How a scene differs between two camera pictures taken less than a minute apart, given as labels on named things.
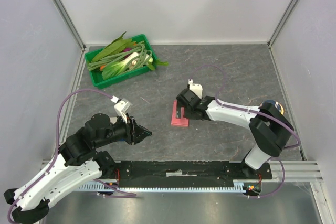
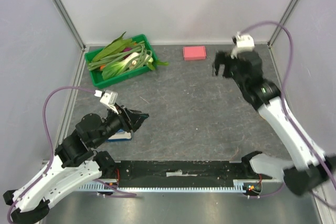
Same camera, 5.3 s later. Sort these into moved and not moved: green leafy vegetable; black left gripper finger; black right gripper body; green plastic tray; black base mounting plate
Moved: black right gripper body; black left gripper finger
Not moved: black base mounting plate; green plastic tray; green leafy vegetable
